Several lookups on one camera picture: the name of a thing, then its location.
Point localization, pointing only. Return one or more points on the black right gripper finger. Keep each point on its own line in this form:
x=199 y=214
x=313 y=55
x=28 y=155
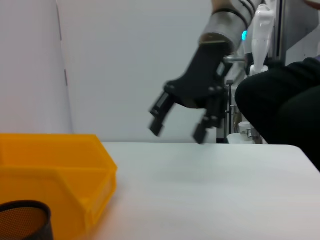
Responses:
x=160 y=117
x=215 y=112

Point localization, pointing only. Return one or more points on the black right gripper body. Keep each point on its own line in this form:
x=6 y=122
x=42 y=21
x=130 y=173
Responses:
x=202 y=82

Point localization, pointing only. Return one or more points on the black mesh pen holder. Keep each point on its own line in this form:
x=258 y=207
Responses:
x=22 y=222

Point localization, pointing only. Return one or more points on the black background stand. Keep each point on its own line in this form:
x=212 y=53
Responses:
x=221 y=137

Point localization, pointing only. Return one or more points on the white round background object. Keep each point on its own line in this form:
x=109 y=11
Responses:
x=237 y=138

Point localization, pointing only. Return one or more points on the person in black clothes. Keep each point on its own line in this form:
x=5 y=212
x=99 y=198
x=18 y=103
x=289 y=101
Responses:
x=280 y=105

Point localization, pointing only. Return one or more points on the yellow plastic bin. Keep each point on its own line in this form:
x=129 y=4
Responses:
x=62 y=175

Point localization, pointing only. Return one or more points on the grey metal background frame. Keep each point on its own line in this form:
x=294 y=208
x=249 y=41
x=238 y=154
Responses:
x=295 y=22

